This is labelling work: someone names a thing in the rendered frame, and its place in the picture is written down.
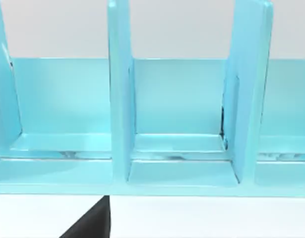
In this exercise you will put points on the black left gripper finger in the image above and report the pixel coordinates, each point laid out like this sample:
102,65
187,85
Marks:
97,220

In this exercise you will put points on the light blue rack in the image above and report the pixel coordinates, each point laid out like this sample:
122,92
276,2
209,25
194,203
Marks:
167,111

